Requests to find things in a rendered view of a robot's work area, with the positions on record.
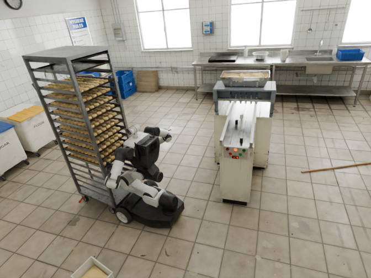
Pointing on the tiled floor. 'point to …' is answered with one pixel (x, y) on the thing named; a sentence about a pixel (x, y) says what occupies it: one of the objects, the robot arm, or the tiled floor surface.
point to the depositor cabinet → (263, 126)
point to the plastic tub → (93, 270)
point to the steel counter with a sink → (318, 58)
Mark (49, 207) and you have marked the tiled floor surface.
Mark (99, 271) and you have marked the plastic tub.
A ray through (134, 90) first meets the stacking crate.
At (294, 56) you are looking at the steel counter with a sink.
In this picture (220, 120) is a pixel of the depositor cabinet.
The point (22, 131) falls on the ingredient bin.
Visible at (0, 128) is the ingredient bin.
